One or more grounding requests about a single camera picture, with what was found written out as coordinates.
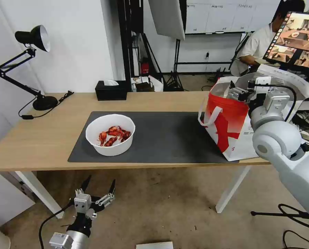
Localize red white takeout bag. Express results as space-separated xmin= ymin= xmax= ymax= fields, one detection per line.
xmin=198 ymin=75 xmax=259 ymax=162

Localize black floor stand leg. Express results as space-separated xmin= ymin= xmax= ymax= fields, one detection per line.
xmin=250 ymin=204 xmax=309 ymax=229

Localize white printed paper bag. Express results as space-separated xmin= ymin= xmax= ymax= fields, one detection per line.
xmin=255 ymin=64 xmax=309 ymax=101

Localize white whiteboard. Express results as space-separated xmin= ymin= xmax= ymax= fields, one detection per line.
xmin=185 ymin=0 xmax=282 ymax=35

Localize black tissue box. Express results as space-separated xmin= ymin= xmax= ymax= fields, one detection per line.
xmin=95 ymin=80 xmax=128 ymax=101

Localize white plastic bag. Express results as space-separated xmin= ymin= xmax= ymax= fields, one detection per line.
xmin=147 ymin=75 xmax=164 ymax=92

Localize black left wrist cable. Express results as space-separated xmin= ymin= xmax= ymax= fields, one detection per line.
xmin=38 ymin=198 xmax=76 ymax=249

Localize person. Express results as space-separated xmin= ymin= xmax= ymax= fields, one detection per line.
xmin=230 ymin=0 xmax=306 ymax=77

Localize white round bowl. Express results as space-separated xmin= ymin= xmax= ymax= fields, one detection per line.
xmin=85 ymin=113 xmax=136 ymax=157

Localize white robot front shell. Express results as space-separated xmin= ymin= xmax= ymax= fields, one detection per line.
xmin=136 ymin=241 xmax=174 ymax=249

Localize black light stand tripod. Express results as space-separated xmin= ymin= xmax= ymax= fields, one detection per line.
xmin=164 ymin=38 xmax=189 ymax=92

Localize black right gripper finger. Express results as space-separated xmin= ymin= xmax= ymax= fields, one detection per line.
xmin=226 ymin=81 xmax=243 ymax=100
xmin=238 ymin=88 xmax=251 ymax=103

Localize black lamp power cable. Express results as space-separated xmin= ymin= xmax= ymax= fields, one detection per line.
xmin=18 ymin=90 xmax=75 ymax=121

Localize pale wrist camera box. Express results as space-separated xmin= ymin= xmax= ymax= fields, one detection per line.
xmin=255 ymin=76 xmax=272 ymax=90
xmin=73 ymin=193 xmax=92 ymax=212

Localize black desk lamp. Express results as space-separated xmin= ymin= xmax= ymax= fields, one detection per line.
xmin=0 ymin=25 xmax=58 ymax=111

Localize black metal frame rack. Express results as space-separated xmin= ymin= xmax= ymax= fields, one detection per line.
xmin=117 ymin=0 xmax=163 ymax=92

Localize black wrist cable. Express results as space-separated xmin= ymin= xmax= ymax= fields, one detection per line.
xmin=38 ymin=198 xmax=76 ymax=249
xmin=267 ymin=84 xmax=298 ymax=123

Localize black office chair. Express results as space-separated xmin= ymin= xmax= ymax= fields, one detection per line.
xmin=232 ymin=33 xmax=251 ymax=70

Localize white table leg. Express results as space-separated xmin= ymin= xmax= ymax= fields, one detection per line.
xmin=14 ymin=170 xmax=64 ymax=220
xmin=215 ymin=165 xmax=252 ymax=214

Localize black computer monitor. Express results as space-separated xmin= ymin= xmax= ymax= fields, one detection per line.
xmin=262 ymin=10 xmax=309 ymax=71

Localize dark grey desk mat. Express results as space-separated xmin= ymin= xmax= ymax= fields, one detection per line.
xmin=67 ymin=111 xmax=240 ymax=164

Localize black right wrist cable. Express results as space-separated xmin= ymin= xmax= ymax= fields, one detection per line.
xmin=267 ymin=84 xmax=298 ymax=123

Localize black router with antennas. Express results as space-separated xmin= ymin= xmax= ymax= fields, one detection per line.
xmin=208 ymin=67 xmax=228 ymax=81

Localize white drawer cabinet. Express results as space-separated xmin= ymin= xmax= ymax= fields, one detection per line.
xmin=0 ymin=171 xmax=37 ymax=229

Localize black floor cable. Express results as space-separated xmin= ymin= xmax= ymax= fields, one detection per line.
xmin=282 ymin=229 xmax=309 ymax=249

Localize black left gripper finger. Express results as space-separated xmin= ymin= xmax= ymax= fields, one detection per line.
xmin=75 ymin=175 xmax=92 ymax=195
xmin=95 ymin=178 xmax=116 ymax=206

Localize white photo softbox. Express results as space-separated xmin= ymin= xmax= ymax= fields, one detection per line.
xmin=147 ymin=0 xmax=188 ymax=41

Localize red fire extinguisher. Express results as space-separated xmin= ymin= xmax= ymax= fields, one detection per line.
xmin=140 ymin=58 xmax=151 ymax=76

